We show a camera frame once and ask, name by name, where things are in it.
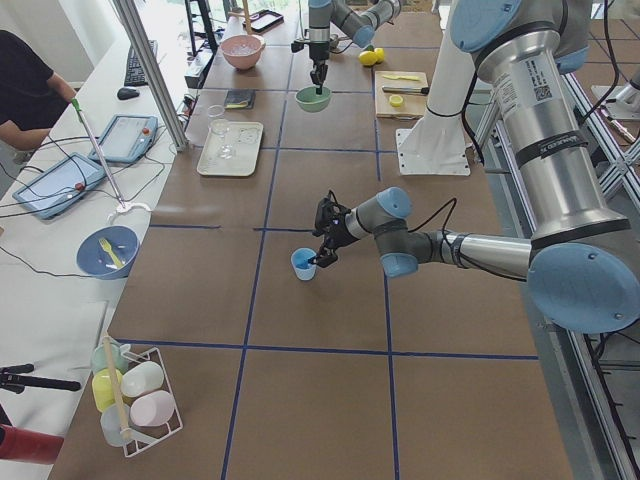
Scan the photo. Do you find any light blue plastic cup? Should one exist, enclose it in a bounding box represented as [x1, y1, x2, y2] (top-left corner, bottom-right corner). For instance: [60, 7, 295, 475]
[290, 247, 316, 281]

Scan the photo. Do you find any green bowl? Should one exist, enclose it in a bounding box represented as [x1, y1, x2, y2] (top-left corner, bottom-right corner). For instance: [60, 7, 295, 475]
[295, 85, 332, 113]

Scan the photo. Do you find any pink bowl with ice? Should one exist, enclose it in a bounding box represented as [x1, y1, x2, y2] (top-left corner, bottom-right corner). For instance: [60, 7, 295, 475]
[220, 35, 266, 70]

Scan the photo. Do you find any blue bowl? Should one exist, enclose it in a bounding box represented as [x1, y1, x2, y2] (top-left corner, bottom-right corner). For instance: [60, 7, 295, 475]
[76, 225, 140, 280]

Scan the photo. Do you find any yellow lemon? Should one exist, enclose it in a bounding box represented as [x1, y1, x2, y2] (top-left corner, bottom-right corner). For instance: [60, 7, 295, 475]
[358, 50, 379, 67]
[374, 47, 385, 64]

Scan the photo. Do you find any dark tray with glasses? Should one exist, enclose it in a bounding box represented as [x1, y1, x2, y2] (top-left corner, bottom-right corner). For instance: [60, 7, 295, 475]
[250, 9, 284, 33]

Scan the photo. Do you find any wooden cutting board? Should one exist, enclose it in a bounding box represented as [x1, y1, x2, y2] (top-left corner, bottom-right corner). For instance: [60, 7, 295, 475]
[374, 71, 429, 119]

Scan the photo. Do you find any half lemon slice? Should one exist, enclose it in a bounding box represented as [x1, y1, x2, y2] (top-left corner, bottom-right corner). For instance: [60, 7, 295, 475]
[388, 94, 404, 107]

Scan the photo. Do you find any metal muddler black cap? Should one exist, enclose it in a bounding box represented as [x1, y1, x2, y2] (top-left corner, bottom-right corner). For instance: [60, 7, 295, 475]
[382, 86, 430, 96]

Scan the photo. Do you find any yellow plastic knife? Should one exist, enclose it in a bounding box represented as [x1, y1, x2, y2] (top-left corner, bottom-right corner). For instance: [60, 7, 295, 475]
[382, 74, 421, 82]

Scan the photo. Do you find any clear glass coaster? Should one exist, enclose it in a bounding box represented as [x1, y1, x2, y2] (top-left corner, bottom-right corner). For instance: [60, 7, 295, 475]
[207, 105, 225, 119]

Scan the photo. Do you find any clear wine glass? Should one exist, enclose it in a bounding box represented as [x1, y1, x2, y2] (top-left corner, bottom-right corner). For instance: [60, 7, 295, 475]
[209, 117, 235, 159]

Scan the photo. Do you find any cream serving tray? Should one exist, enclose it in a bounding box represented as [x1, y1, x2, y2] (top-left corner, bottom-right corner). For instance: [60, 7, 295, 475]
[196, 121, 264, 177]

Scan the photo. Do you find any black keyboard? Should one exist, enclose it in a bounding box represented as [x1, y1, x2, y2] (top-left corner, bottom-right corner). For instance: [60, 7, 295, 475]
[123, 46, 148, 87]

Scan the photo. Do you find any black computer mouse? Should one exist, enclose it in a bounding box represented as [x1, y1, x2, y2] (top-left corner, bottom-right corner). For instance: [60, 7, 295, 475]
[116, 87, 140, 101]

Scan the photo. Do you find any far blue teach pendant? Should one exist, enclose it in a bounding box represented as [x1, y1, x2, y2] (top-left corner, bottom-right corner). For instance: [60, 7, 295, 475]
[98, 114, 159, 164]

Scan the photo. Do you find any blue teach pendant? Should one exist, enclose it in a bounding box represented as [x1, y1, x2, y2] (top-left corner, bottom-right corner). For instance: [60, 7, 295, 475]
[98, 114, 159, 164]
[12, 153, 106, 220]

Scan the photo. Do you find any white plastic cup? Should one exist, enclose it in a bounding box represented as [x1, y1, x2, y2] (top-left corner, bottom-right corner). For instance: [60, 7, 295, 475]
[121, 361, 164, 398]

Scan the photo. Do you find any yellow plastic fork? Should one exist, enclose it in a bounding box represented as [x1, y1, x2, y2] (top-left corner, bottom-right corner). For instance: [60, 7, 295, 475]
[99, 237, 124, 269]

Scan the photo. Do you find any pink plastic cup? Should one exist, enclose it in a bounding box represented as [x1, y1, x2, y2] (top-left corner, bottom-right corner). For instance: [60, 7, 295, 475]
[130, 390, 176, 427]

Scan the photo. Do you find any reacher grabber stick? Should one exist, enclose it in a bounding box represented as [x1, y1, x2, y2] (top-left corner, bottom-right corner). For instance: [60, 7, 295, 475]
[71, 98, 152, 225]

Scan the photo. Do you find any green plastic cup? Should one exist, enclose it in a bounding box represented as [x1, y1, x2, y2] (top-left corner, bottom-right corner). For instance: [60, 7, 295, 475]
[91, 340, 131, 374]

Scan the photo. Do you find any near blue teach pendant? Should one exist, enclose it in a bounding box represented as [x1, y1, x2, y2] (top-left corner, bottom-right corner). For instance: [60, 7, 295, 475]
[12, 153, 106, 220]

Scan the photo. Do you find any yellow plastic cup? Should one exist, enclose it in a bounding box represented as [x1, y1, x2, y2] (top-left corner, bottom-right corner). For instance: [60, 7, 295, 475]
[91, 368, 115, 412]

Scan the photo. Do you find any clear plastic cup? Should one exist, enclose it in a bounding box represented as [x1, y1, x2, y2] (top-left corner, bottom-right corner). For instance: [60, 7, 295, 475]
[100, 404, 132, 447]

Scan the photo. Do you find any person in black shirt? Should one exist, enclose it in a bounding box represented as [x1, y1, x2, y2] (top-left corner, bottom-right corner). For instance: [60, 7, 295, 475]
[1, 30, 76, 151]

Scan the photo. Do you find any black tripod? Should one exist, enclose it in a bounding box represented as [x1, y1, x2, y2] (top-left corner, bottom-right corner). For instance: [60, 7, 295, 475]
[1, 364, 82, 394]

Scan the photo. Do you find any red cylinder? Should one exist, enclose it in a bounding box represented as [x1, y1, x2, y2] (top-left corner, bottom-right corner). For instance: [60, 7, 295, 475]
[0, 424, 64, 465]

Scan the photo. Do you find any aluminium frame post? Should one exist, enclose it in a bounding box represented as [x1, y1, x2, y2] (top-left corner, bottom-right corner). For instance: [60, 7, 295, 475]
[113, 0, 189, 152]

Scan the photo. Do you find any white wire cup rack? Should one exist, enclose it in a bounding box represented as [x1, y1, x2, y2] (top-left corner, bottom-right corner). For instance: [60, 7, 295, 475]
[100, 335, 183, 458]

